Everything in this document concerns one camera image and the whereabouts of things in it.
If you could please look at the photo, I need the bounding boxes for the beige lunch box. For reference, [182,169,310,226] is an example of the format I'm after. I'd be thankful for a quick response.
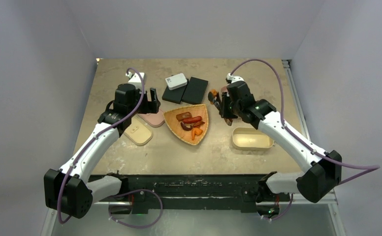
[231,127,274,150]

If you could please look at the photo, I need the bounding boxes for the dark brown meat slice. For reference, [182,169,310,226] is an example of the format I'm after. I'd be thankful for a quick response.
[176,112,192,121]

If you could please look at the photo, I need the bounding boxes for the left black box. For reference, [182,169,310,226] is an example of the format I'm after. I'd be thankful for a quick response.
[162,79,189,104]

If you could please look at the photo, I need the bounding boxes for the black metal tongs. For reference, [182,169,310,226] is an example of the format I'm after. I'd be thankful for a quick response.
[208,92,232,126]

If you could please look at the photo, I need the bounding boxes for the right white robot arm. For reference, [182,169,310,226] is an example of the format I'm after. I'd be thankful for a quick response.
[225,81,342,203]

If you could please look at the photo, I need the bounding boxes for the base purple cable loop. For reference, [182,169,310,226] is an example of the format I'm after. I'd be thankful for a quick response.
[108,188,164,229]

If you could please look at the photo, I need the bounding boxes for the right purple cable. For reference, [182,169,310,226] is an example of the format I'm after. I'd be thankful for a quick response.
[229,59,381,185]

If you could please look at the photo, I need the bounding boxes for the white small device box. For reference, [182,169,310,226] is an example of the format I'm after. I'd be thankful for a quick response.
[165,73,188,90]

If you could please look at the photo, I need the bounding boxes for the beige lunch box lid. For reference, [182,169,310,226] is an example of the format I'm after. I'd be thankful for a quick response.
[124,116,153,146]

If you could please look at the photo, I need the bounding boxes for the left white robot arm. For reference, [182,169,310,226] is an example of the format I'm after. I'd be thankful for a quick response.
[43,84,160,219]

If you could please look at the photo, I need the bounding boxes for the black box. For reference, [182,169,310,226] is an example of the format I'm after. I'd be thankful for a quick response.
[181,77,209,105]
[162,79,189,104]

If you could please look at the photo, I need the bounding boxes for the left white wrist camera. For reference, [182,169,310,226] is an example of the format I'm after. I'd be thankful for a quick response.
[126,71,146,91]

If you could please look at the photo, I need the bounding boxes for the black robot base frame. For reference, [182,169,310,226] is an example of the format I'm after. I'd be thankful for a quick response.
[103,174,290,214]

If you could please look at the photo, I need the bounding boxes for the right black box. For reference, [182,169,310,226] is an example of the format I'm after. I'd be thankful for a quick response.
[181,77,209,105]

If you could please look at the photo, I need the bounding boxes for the woven bamboo basket tray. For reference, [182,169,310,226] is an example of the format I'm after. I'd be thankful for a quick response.
[163,104,209,146]

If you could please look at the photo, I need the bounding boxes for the small glazed meat strip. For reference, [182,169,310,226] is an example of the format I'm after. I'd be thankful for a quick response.
[192,121,205,128]

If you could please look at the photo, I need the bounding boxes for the purple octopus tentacle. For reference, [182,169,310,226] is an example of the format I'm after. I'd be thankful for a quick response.
[180,122,193,131]

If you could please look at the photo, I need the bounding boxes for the pink lunch box lid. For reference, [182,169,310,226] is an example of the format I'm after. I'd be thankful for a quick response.
[138,109,165,127]

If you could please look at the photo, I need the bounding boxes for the right aluminium rail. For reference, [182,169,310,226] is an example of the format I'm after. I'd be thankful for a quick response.
[282,60,311,141]

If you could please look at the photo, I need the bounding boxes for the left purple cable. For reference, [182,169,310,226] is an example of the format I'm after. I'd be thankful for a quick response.
[56,67,146,224]

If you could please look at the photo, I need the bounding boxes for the red sausage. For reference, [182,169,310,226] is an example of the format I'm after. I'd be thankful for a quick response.
[182,116,202,124]

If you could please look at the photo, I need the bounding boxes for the fried chicken piece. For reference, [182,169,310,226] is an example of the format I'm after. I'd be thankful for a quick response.
[208,89,218,103]

